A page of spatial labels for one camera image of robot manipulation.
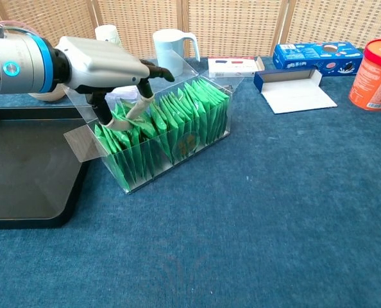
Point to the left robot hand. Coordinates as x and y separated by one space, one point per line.
97 64

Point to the green paper sachet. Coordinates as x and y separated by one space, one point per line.
126 137
107 141
219 96

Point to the transparent plastic sachet box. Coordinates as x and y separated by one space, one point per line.
81 141

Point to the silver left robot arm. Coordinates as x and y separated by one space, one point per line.
20 64

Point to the black plastic tray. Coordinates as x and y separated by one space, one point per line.
17 160

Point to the white box red blue print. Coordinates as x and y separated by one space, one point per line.
232 69

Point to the open blue white carton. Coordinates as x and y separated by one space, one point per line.
296 97

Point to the blue cookie box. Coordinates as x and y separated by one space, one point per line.
306 59

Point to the white floral paper cup stack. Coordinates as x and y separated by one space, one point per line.
108 33

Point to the cream bowl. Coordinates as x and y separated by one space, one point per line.
49 96

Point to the light blue pitcher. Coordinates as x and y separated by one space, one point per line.
168 48

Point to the woven rattan folding screen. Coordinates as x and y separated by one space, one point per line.
235 19

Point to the orange canister red lid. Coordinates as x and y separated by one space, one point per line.
373 80

